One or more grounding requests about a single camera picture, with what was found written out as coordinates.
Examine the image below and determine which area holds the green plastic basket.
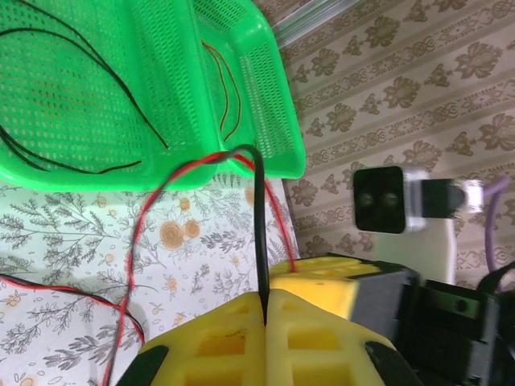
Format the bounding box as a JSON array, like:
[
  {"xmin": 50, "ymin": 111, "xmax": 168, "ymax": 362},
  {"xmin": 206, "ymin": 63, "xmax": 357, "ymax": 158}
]
[
  {"xmin": 188, "ymin": 0, "xmax": 307, "ymax": 181},
  {"xmin": 0, "ymin": 0, "xmax": 233, "ymax": 193}
]

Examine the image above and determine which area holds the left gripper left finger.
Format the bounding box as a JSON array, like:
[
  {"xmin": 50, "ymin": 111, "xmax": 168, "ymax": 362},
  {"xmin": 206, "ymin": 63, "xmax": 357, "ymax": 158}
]
[{"xmin": 115, "ymin": 291, "xmax": 268, "ymax": 386}]

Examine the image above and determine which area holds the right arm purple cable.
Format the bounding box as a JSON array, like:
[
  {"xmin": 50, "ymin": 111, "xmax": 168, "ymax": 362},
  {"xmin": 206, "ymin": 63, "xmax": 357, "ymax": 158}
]
[{"xmin": 481, "ymin": 175, "xmax": 511, "ymax": 274}]

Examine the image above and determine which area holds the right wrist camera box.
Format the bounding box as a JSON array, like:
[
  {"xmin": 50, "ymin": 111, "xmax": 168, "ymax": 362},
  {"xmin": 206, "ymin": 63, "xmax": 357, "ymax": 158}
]
[{"xmin": 352, "ymin": 165, "xmax": 486, "ymax": 235}]

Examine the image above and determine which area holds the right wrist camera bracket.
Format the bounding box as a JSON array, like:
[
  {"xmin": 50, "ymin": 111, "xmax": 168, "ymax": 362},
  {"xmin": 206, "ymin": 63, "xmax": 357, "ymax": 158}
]
[{"xmin": 373, "ymin": 224, "xmax": 459, "ymax": 285}]

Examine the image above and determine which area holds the aluminium frame post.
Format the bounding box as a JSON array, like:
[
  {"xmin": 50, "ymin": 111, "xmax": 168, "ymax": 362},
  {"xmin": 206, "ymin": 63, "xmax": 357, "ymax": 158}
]
[{"xmin": 270, "ymin": 0, "xmax": 353, "ymax": 46}]

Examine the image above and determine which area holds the thin red cable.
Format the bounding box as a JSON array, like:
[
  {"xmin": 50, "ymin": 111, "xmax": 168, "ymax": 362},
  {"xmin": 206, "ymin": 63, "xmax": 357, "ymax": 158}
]
[
  {"xmin": 200, "ymin": 39, "xmax": 242, "ymax": 142},
  {"xmin": 0, "ymin": 275, "xmax": 146, "ymax": 347},
  {"xmin": 102, "ymin": 151, "xmax": 299, "ymax": 386}
]

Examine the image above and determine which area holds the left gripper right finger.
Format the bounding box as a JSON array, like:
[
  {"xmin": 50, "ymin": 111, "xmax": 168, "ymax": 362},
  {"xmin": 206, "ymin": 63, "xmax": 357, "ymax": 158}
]
[{"xmin": 266, "ymin": 288, "xmax": 424, "ymax": 386}]

